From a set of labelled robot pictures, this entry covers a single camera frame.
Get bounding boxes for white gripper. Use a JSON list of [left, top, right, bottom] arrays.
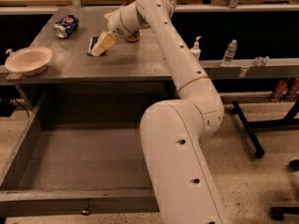
[[91, 5, 147, 56]]

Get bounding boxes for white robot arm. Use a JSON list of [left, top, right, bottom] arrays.
[[91, 0, 230, 224]]

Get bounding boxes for grey open top drawer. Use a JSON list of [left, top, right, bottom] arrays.
[[0, 91, 158, 217]]

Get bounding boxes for crushed gold soda can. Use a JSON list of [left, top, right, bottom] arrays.
[[126, 31, 140, 43]]

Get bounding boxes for crushed blue pepsi can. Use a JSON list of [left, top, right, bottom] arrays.
[[53, 14, 79, 39]]

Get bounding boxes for grey metal cabinet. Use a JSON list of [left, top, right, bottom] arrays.
[[7, 7, 176, 129]]

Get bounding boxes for white paper bowl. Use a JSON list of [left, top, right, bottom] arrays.
[[5, 46, 52, 76]]

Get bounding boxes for white pump lotion bottle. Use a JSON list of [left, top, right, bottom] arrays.
[[191, 36, 201, 59]]

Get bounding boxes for crumpled clear plastic wrapper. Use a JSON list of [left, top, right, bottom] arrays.
[[253, 56, 270, 66]]

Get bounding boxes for orange spray bottles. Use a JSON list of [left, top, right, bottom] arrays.
[[268, 77, 299, 102]]

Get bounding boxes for black rolling stand base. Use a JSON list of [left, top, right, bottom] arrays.
[[232, 100, 299, 159]]

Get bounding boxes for grey metal shelf rail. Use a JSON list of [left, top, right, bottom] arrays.
[[201, 58, 299, 79]]

